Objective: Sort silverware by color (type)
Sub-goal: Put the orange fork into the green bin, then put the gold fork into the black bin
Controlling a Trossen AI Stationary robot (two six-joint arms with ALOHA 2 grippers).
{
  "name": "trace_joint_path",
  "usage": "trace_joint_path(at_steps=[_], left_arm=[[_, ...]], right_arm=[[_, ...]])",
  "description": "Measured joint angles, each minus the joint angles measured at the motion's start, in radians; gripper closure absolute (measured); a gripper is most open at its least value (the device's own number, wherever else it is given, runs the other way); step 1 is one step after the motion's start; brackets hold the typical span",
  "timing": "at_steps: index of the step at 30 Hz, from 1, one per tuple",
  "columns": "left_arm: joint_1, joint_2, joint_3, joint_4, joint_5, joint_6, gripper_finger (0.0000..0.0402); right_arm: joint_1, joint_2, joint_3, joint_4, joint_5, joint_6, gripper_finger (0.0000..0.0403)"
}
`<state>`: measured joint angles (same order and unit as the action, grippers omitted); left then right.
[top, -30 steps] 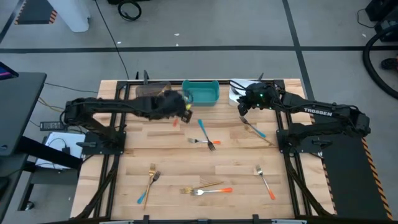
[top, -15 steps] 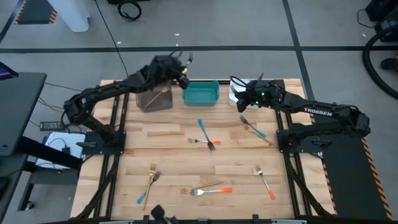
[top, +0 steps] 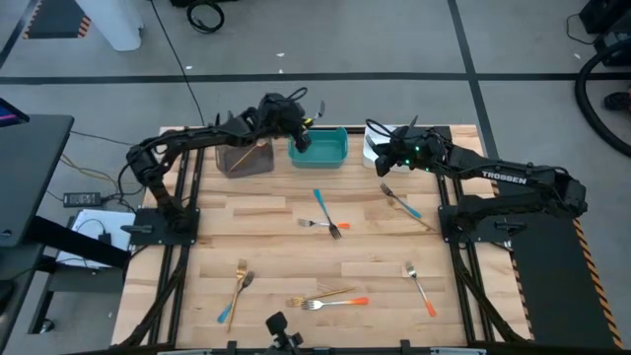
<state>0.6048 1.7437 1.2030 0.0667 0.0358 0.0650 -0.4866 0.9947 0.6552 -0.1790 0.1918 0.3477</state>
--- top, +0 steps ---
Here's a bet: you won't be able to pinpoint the blue-handled silver fork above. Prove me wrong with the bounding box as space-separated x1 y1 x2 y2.
379 182 424 220

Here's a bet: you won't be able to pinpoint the white plastic bin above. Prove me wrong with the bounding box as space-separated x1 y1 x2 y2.
362 124 413 174

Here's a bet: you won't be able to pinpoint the white pillar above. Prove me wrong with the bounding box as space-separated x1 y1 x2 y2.
73 0 145 52

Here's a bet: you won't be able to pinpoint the blue-handled gold fork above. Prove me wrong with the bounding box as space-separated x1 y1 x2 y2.
217 258 248 325

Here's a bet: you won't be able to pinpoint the black equipment box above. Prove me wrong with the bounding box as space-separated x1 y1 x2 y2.
578 0 631 68

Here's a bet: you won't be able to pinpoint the black desk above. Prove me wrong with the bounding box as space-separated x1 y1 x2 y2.
0 113 75 249

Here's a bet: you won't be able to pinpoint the black hazard-striped floor mat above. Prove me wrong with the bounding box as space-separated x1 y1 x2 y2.
492 216 625 349
22 0 93 39

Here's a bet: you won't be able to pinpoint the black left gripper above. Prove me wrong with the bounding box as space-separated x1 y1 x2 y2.
255 92 313 153

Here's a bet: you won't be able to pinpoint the grey translucent bin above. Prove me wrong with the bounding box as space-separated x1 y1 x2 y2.
214 137 275 178

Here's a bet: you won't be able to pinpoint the white paper sheets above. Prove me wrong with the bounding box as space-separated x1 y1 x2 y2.
55 208 137 270

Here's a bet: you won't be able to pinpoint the blue-handled black fork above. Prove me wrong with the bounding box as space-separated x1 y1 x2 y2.
313 188 343 242

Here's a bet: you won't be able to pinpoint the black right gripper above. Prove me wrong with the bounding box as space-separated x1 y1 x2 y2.
365 128 448 178

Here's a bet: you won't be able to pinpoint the black floor cable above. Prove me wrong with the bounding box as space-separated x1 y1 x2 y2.
149 0 206 127

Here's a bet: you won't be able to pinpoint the teal plastic bin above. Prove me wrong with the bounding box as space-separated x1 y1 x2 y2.
288 126 349 170

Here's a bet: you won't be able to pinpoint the black power adapter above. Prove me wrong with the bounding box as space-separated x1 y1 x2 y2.
62 191 103 208

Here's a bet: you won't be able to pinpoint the coiled black cable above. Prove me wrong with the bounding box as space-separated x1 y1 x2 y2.
185 0 226 35

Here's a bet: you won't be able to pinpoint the thick black hose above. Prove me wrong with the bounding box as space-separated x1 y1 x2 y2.
574 46 631 159

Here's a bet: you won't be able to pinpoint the large black monitor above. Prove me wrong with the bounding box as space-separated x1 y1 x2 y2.
0 97 30 129

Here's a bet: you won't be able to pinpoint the orange-handled silver fork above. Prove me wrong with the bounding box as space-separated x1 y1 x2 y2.
297 218 351 231
300 296 370 312
404 260 439 319

